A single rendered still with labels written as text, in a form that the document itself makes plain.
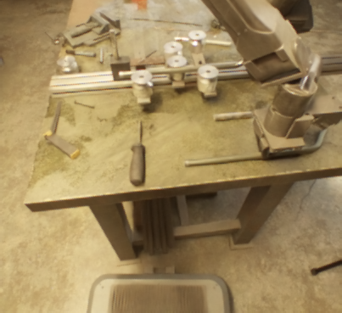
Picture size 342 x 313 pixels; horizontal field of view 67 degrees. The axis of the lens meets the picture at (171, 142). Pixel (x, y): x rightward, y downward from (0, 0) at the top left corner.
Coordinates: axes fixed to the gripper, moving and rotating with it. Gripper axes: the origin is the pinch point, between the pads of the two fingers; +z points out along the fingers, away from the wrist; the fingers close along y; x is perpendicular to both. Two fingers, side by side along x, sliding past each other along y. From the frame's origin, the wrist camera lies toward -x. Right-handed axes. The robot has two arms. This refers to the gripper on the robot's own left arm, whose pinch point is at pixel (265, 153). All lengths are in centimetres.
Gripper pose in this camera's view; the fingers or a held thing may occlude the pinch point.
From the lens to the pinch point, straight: 61.0
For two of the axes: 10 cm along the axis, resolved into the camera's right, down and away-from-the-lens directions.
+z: 0.0, 6.2, 7.8
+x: -9.9, 1.0, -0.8
